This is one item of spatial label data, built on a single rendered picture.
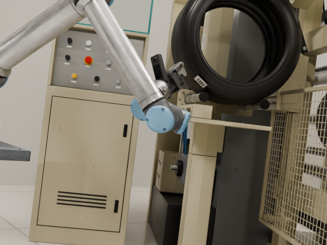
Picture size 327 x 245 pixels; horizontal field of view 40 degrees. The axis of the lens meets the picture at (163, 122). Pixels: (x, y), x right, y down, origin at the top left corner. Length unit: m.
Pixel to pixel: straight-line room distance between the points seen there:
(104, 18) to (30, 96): 3.00
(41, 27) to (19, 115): 2.71
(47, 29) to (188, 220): 1.21
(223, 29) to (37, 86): 2.53
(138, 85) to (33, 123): 3.10
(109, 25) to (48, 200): 1.39
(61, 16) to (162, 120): 0.61
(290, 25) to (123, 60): 0.87
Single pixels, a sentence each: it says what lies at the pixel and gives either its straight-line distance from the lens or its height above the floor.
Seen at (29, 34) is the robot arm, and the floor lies 1.05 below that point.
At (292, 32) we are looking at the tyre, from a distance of 2.12.
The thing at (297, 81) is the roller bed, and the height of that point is 1.06.
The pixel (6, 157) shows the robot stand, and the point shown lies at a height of 0.57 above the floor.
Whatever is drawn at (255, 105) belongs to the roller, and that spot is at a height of 0.89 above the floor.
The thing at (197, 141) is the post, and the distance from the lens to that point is 2.37.
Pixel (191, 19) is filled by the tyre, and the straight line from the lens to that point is 2.00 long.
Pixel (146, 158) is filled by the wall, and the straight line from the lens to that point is 5.25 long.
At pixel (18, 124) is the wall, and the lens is 4.51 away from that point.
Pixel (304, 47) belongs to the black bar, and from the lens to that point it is 2.50.
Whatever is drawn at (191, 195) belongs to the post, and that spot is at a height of 0.40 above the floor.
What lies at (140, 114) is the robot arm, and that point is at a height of 0.79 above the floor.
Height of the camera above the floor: 0.77
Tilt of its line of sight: level
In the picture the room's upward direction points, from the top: 7 degrees clockwise
